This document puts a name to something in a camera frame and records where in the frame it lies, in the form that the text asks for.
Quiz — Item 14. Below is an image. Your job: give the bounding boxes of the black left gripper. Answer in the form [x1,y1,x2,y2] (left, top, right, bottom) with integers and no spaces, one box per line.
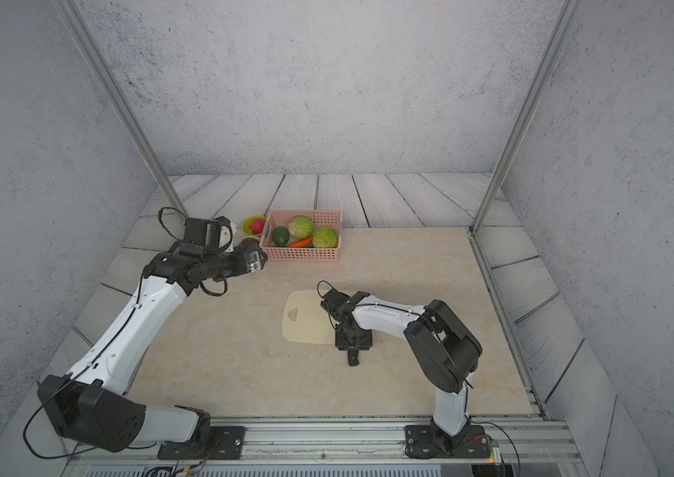
[202,240,269,281]

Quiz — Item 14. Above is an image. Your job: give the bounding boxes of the black handled kitchen knife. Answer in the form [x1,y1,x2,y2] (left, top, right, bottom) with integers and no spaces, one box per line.
[347,348,360,367]

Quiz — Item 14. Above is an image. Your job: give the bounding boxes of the cream plastic cutting board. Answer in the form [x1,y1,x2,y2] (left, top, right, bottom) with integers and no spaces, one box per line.
[281,290,336,346]

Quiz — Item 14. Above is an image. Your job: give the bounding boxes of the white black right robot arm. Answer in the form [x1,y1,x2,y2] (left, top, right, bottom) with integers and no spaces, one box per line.
[321,288,483,449]

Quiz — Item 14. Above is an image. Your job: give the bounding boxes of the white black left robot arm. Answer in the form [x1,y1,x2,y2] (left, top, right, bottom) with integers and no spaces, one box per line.
[38,240,267,458]

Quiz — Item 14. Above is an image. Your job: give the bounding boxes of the yellow green bowl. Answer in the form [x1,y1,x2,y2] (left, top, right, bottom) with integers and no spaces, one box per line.
[243,216,266,236]

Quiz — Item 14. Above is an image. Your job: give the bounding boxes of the red apple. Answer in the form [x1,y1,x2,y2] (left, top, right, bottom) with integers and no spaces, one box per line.
[251,218,266,236]

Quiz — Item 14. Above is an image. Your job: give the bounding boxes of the dark green avocado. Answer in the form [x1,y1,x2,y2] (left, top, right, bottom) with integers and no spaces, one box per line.
[271,227,290,248]

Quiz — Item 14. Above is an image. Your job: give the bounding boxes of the pink plastic basket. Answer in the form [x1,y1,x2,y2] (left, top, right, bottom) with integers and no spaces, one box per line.
[260,210,343,262]

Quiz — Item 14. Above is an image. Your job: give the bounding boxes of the orange carrot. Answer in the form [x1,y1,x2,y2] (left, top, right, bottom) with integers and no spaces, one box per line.
[289,237,314,248]

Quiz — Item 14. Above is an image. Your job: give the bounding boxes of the green cabbage left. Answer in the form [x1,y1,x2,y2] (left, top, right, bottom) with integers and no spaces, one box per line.
[287,216,315,242]

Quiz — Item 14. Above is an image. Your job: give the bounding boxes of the green cabbage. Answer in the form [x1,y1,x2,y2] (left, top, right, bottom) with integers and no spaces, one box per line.
[312,227,339,248]
[287,216,315,242]

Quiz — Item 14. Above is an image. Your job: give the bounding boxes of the green cabbage right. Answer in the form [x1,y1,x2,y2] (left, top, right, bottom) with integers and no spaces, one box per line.
[312,227,339,248]

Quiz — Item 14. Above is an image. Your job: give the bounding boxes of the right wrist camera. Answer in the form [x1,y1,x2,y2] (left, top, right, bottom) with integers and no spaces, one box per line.
[321,288,354,323]

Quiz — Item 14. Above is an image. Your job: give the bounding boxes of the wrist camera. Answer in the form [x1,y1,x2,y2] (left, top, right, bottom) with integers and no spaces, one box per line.
[321,288,354,323]
[183,217,237,250]

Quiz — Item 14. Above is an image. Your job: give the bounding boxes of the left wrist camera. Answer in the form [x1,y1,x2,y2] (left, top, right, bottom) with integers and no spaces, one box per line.
[183,217,237,250]

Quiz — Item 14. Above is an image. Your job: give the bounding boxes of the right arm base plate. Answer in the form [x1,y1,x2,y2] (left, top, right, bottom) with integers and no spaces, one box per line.
[404,423,493,460]

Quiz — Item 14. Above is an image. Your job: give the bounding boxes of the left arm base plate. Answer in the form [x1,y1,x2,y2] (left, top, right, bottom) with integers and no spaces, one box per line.
[157,427,247,460]

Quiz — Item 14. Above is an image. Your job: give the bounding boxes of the aluminium mounting rail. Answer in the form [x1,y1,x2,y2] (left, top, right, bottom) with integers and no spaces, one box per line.
[64,417,587,476]

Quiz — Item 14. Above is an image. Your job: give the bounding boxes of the left aluminium frame post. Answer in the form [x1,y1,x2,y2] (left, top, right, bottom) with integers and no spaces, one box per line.
[52,0,190,218]

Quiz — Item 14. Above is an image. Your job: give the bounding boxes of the aluminium frame post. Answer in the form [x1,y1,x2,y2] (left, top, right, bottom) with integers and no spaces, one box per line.
[470,0,583,237]
[52,0,190,218]

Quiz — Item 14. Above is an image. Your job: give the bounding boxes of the right aluminium frame post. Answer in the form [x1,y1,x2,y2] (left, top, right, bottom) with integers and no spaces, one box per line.
[470,0,583,237]

